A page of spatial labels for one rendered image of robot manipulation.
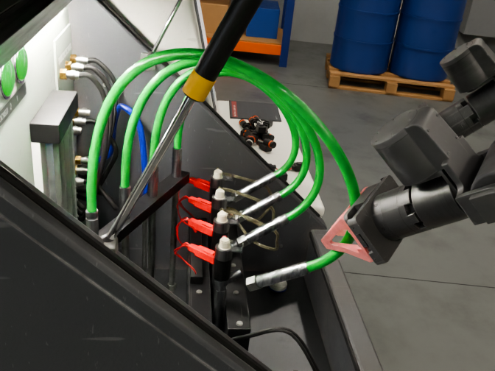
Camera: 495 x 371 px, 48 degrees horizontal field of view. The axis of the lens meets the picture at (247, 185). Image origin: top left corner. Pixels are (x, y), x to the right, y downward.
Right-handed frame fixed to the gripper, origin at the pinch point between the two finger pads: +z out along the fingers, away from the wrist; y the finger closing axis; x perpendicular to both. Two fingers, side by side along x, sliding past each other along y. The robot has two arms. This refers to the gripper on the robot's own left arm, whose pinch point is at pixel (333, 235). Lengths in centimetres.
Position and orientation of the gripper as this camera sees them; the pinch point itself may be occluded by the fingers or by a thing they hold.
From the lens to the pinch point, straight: 74.0
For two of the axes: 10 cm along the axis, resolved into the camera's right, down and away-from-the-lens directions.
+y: -5.6, 5.1, -6.5
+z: -5.9, 3.1, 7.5
